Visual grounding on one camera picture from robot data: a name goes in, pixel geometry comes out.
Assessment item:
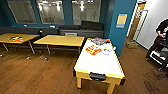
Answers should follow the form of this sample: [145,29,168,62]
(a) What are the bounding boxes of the colourful game box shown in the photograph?
[89,36,112,46]

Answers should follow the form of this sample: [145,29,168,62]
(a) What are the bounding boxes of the yellow white-topped gaming table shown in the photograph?
[72,37,127,94]

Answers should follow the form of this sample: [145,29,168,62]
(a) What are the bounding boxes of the cardboard box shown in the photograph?
[125,40,139,50]

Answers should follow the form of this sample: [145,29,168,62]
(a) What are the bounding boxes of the black wheeled cart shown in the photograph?
[148,45,168,73]

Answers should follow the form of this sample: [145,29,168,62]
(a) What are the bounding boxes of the dark grey sofa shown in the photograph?
[0,25,60,37]
[58,20,105,39]

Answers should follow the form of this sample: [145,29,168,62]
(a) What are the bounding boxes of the orange plastic toy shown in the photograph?
[85,45,102,56]

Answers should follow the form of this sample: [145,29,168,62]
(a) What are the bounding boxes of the white sofa cushion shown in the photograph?
[64,32,78,37]

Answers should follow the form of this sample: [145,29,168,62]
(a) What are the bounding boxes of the yellow framed wall poster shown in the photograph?
[115,13,129,30]

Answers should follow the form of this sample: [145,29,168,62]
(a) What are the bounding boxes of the person in dark jacket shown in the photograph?
[145,18,168,62]

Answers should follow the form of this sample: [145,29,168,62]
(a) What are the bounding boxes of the white-framed glass door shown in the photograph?
[132,2,150,42]

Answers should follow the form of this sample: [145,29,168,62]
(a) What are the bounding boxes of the yellow low table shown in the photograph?
[32,34,86,62]
[0,32,41,56]

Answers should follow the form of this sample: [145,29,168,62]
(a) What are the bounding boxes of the interior glass window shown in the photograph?
[71,0,102,26]
[35,0,66,25]
[6,0,38,25]

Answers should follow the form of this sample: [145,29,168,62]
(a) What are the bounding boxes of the small orange table item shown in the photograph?
[8,36,24,43]

